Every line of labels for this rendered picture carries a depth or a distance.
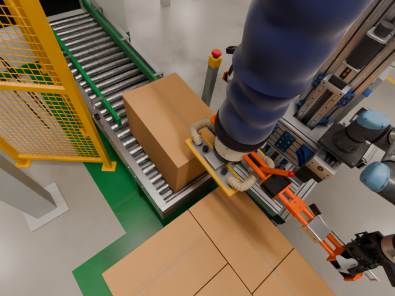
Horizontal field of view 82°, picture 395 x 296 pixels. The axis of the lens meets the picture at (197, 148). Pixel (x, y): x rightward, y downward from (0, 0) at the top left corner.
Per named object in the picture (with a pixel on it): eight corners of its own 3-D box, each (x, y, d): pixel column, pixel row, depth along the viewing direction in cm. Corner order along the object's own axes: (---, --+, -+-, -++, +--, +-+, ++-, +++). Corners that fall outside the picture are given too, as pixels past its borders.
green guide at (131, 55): (83, 6, 244) (80, -3, 237) (92, 4, 249) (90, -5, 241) (168, 102, 191) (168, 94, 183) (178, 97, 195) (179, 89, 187)
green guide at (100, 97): (30, 19, 223) (25, 10, 215) (41, 16, 227) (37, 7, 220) (109, 131, 170) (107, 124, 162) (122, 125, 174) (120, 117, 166)
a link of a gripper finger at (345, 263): (327, 256, 81) (349, 247, 75) (340, 272, 78) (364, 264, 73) (324, 262, 78) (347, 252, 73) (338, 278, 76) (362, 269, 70)
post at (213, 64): (193, 134, 245) (208, 55, 159) (198, 131, 247) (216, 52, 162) (197, 138, 242) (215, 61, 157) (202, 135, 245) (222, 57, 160)
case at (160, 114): (130, 131, 173) (121, 94, 138) (173, 110, 188) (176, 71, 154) (175, 194, 152) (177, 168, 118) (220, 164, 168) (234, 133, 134)
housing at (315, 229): (300, 228, 87) (306, 225, 83) (310, 217, 90) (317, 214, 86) (314, 244, 84) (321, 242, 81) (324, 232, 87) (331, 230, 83)
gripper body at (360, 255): (354, 234, 77) (382, 226, 67) (375, 256, 74) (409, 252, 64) (341, 248, 74) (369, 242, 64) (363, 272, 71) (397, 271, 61)
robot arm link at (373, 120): (350, 120, 124) (369, 103, 113) (374, 134, 121) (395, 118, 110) (342, 132, 119) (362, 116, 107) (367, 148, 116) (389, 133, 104)
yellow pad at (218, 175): (184, 142, 112) (184, 137, 107) (200, 133, 116) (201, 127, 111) (228, 198, 100) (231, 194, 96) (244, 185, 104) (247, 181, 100)
